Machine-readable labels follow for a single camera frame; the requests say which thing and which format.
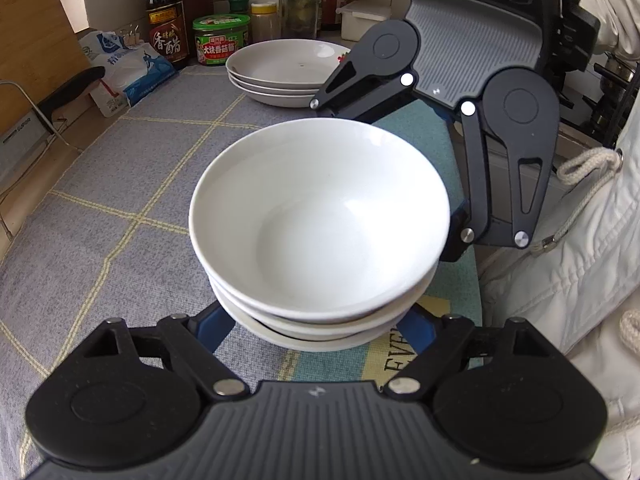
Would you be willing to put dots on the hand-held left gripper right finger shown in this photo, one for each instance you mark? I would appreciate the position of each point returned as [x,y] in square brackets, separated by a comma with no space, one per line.
[417,332]

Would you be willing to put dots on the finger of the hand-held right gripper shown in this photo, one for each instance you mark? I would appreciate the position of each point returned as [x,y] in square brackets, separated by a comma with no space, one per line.
[350,95]
[454,242]

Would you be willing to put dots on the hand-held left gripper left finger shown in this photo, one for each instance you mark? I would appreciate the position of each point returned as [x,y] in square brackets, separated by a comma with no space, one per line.
[215,327]

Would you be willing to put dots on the white floral bowl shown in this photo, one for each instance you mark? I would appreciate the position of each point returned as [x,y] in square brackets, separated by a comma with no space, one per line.
[325,345]
[325,331]

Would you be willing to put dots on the person's right forearm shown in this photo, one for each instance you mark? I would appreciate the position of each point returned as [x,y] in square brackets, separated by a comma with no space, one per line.
[615,0]

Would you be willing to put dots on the white plastic box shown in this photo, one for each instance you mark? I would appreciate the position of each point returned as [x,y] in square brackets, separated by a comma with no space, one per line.
[357,22]

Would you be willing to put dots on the red cap glass bottle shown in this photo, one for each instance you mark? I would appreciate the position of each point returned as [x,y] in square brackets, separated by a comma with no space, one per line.
[299,5]

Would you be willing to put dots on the yellow lid spice jar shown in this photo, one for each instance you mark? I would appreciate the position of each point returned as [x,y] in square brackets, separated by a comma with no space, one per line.
[263,22]

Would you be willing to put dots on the person's white jacket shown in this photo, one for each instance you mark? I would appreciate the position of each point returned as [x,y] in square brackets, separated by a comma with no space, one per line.
[575,285]

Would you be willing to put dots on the black stove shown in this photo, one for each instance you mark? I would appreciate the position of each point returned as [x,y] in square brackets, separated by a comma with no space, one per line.
[600,110]

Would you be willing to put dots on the green cap spice jar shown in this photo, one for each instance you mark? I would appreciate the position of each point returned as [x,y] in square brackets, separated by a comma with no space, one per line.
[239,5]

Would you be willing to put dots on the green lid sauce jar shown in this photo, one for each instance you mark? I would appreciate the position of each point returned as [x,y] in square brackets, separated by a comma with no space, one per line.
[220,35]

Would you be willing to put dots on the grey checked towel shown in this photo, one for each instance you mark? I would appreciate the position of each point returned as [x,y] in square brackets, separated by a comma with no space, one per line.
[125,185]

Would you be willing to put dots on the dark vinegar bottle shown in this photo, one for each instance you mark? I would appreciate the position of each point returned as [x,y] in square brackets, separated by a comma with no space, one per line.
[167,10]

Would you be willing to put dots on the blue white salt bag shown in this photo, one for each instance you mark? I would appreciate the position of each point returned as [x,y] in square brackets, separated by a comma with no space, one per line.
[130,75]

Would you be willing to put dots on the metal binder clip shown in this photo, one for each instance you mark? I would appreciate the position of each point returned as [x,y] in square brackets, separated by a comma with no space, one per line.
[131,37]

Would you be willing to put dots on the bamboo cutting board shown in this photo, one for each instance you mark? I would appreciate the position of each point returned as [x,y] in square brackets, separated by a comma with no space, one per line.
[35,35]

